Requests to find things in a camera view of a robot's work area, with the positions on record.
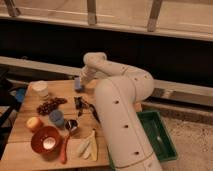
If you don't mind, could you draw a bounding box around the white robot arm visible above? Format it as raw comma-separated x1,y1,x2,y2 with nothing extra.
81,52,163,171

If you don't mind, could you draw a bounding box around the white cup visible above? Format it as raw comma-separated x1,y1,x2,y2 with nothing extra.
32,81,49,98

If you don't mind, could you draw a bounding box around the blue plastic cup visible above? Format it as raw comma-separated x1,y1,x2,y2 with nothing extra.
49,109,65,128

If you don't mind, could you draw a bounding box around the metal measuring cup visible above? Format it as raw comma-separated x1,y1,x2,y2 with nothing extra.
65,119,78,133

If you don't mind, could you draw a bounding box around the bunch of dark grapes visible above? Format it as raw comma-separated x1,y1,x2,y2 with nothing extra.
37,97,67,115

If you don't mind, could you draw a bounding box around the orange carrot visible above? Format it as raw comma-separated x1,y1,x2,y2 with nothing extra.
60,134,70,164

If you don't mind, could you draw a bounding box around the blue object at table edge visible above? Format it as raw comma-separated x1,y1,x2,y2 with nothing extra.
15,88,26,103

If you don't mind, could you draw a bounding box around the red yellow apple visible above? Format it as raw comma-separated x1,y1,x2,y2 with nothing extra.
26,117,43,132

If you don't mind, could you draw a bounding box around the peeled banana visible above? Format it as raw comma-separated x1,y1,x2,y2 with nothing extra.
76,130,98,161

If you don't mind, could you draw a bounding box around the orange bowl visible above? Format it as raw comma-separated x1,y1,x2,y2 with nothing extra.
31,126,61,155

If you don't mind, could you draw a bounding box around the green plastic tray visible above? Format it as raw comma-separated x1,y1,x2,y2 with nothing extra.
105,111,177,171

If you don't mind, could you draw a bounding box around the black chair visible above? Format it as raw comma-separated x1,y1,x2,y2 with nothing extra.
0,67,20,156

